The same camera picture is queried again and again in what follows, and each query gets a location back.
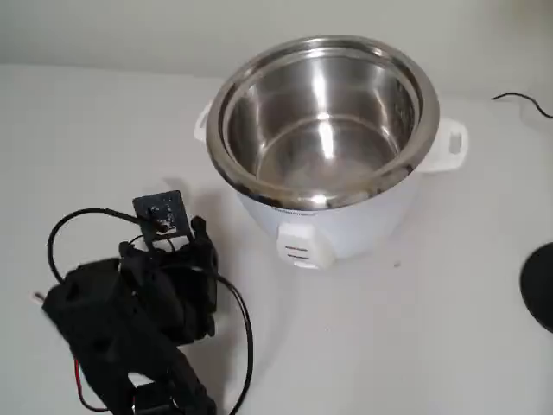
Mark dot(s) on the black round disc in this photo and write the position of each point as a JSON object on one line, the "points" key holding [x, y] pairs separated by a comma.
{"points": [[542, 285]]}

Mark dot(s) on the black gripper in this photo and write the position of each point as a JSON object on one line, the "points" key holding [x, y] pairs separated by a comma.
{"points": [[203, 255]]}

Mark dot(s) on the black wrist camera board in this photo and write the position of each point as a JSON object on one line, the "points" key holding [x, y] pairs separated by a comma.
{"points": [[160, 207]]}

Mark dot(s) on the white electric rice cooker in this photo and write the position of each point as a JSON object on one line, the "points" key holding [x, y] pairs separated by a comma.
{"points": [[367, 225]]}

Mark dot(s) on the stainless steel inner pot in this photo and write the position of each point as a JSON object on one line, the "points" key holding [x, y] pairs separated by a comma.
{"points": [[311, 147]]}

